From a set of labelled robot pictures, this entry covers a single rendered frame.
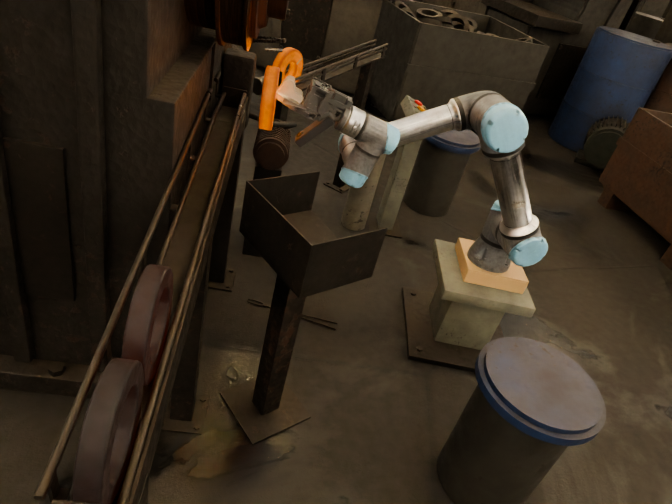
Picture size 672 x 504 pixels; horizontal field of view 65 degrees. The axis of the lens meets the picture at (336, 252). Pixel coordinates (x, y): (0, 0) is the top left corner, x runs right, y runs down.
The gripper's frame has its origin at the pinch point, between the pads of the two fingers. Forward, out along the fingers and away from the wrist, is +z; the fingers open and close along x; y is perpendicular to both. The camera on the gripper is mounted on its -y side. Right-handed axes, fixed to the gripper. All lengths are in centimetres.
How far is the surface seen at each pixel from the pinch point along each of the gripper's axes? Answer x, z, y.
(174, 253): 42, 7, -26
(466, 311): -6, -93, -44
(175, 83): 16.7, 20.0, -2.1
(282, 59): -63, -3, -9
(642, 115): -169, -217, 30
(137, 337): 78, 8, -14
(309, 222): 20.6, -20.3, -19.1
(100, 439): 95, 8, -13
